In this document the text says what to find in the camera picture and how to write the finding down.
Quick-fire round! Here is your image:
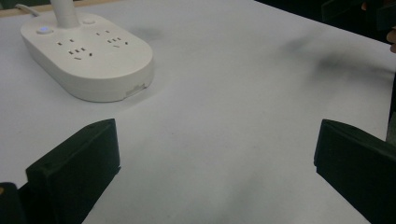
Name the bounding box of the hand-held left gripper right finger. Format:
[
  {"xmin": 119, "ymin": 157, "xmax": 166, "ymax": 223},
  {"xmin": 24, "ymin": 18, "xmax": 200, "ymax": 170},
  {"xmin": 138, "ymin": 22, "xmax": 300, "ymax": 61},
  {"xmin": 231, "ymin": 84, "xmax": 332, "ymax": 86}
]
[{"xmin": 313, "ymin": 119, "xmax": 396, "ymax": 224}]

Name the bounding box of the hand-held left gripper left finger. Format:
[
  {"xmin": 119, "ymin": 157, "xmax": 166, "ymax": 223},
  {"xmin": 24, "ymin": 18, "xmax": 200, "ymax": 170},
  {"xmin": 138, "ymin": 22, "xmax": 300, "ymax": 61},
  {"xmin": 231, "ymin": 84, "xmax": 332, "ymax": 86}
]
[{"xmin": 25, "ymin": 118, "xmax": 121, "ymax": 224}]

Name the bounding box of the white power strip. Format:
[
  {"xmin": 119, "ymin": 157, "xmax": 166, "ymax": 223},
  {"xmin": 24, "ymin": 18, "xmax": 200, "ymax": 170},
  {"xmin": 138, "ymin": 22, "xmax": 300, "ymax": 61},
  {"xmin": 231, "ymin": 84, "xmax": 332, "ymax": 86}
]
[{"xmin": 20, "ymin": 0, "xmax": 155, "ymax": 103}]

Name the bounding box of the white power cable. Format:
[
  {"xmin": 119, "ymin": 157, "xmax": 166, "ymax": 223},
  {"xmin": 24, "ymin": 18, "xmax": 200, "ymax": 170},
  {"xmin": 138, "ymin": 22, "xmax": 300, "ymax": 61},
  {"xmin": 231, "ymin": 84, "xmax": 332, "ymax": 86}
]
[{"xmin": 14, "ymin": 3, "xmax": 42, "ymax": 18}]

